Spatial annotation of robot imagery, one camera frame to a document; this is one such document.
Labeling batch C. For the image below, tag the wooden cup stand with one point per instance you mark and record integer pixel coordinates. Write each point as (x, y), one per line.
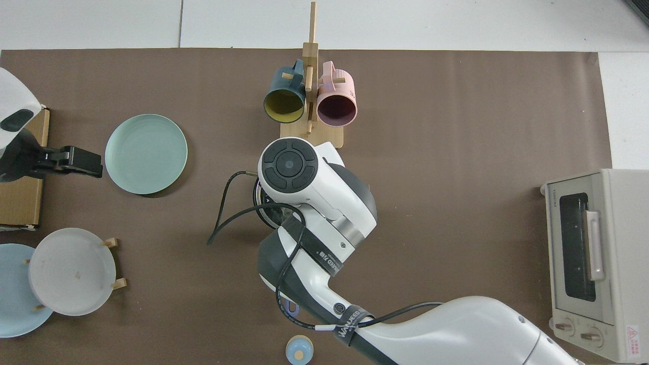
(310, 56)

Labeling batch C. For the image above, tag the brown table cloth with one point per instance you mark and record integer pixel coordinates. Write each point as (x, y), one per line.
(456, 126)

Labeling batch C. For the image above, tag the black flat object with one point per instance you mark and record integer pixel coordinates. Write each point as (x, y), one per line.
(643, 7)

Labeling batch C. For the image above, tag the small blue round thing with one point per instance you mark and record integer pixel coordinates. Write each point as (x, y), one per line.
(299, 350)

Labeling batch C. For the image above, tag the wooden plate rack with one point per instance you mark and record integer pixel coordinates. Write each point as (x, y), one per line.
(120, 284)

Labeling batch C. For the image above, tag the pale green plate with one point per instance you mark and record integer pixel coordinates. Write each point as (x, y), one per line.
(146, 154)

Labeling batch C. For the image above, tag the pale toaster oven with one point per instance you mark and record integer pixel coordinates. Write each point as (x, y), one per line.
(628, 228)

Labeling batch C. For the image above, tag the glass lid with blue knob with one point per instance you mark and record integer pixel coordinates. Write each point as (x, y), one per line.
(268, 215)

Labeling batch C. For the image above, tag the pink ribbed cup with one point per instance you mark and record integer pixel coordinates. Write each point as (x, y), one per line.
(342, 83)

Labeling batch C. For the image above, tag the white plate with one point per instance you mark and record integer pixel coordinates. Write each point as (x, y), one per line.
(71, 271)

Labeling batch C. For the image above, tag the dark teal cup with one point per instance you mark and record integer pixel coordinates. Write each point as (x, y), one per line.
(276, 82)

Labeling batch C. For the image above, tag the light blue plate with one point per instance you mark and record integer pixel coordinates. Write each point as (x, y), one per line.
(15, 304)

